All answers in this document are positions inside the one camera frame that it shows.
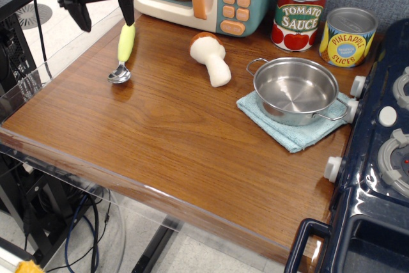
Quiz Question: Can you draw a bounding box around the light blue folded cloth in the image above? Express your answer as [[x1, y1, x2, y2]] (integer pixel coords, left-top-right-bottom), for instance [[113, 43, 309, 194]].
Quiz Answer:
[[236, 91, 347, 153]]

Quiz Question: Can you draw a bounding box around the plush mushroom toy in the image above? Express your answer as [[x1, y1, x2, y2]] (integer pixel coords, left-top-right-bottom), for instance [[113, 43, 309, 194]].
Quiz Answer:
[[189, 32, 231, 88]]

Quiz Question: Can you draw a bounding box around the black cable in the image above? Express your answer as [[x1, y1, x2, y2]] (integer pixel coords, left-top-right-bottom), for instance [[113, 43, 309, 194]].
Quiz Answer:
[[44, 189, 112, 273]]

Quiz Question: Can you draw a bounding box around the spoon with yellow-green handle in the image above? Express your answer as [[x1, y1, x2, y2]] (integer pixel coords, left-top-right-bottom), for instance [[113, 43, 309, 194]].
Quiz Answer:
[[107, 24, 135, 84]]

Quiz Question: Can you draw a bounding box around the round floor vent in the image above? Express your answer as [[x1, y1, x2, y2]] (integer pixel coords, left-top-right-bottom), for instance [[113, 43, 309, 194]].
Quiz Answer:
[[16, 3, 52, 30]]

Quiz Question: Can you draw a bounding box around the stainless steel pot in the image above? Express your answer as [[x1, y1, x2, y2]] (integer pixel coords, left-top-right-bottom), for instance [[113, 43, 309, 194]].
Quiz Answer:
[[246, 57, 348, 126]]

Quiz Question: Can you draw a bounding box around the tomato sauce can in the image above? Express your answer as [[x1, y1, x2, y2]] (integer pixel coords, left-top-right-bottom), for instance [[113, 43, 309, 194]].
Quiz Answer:
[[271, 0, 327, 52]]

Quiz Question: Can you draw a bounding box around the blue cable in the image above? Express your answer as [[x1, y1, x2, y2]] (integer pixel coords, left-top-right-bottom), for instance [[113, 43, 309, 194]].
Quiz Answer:
[[65, 194, 100, 273]]

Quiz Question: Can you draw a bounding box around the black table leg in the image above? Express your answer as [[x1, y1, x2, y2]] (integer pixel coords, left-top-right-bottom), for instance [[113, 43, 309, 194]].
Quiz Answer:
[[131, 226, 174, 273]]

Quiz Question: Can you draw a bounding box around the dark blue toy stove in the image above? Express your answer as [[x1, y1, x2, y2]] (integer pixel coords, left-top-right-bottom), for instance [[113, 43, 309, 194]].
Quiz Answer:
[[285, 19, 408, 272]]

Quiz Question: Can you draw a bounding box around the pineapple slices can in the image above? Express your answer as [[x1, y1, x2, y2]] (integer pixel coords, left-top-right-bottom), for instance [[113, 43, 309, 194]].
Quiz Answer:
[[319, 7, 378, 68]]

